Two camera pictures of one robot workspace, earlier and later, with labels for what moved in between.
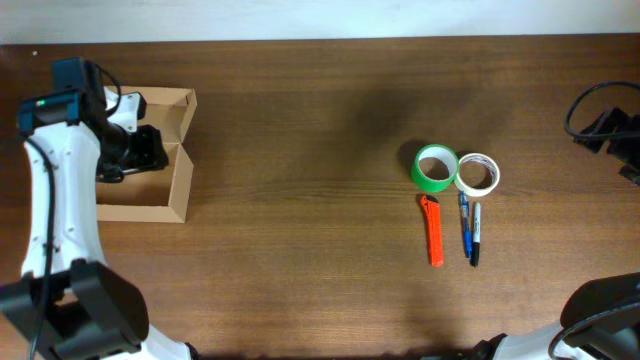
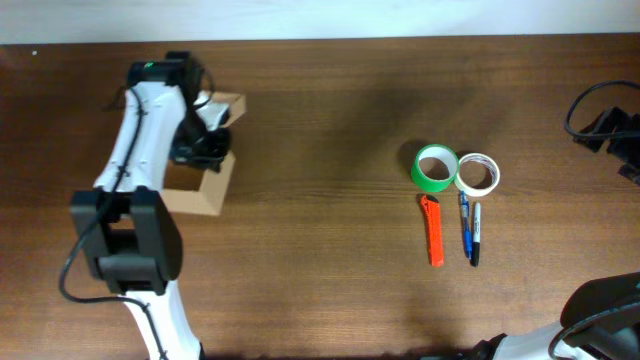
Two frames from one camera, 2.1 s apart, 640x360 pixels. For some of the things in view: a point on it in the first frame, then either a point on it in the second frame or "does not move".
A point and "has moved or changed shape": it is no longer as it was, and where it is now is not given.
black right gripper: [613, 118] does not move
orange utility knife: [432, 208] does not move
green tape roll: [441, 152] does not move
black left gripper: [153, 154] -> [208, 159]
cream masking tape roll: [478, 192] does not move
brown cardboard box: [155, 194] has moved or changed shape
